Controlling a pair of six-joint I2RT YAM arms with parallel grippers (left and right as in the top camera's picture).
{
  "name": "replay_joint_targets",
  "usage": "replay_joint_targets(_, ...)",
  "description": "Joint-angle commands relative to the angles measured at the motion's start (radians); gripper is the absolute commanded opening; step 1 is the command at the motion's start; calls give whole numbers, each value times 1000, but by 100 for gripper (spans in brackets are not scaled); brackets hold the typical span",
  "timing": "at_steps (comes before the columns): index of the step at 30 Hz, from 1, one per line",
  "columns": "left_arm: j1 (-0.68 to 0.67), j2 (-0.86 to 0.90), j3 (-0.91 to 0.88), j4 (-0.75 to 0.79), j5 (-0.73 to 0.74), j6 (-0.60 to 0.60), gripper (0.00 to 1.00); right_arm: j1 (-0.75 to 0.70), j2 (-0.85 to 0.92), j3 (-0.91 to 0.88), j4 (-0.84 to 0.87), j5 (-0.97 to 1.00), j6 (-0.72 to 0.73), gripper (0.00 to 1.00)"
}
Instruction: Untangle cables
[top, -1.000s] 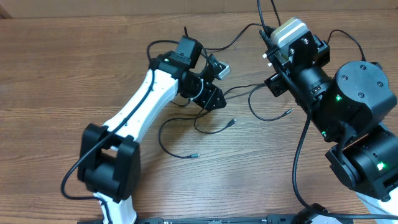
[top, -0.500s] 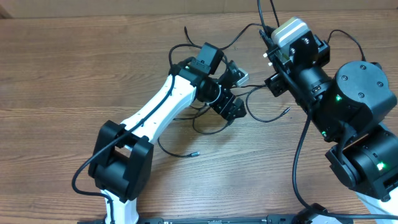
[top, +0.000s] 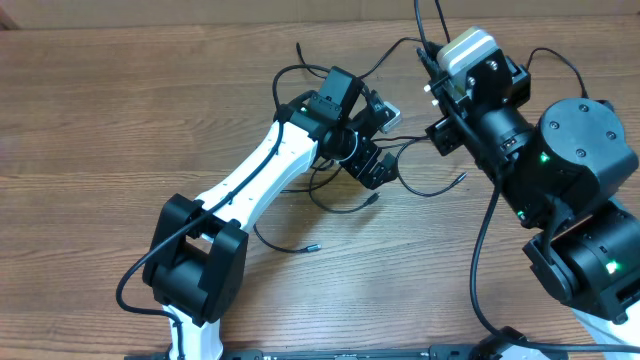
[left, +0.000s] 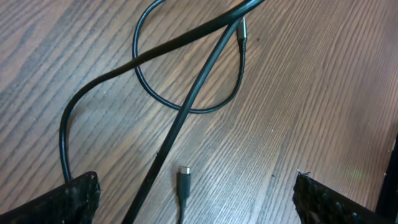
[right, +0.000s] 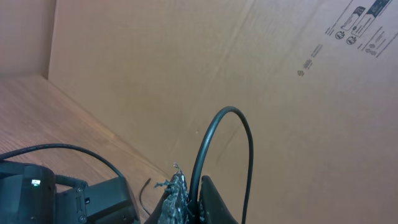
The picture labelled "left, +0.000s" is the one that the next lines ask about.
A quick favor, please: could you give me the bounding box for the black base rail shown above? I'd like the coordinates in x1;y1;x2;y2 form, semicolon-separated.
376;137;397;223

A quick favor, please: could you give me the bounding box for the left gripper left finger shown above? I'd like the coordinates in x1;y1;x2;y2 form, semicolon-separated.
1;171;101;224

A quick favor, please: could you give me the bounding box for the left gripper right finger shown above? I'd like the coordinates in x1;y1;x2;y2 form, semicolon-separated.
292;172;386;224

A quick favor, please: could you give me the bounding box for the thin black USB cable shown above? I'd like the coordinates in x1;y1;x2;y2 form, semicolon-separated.
58;0;267;224

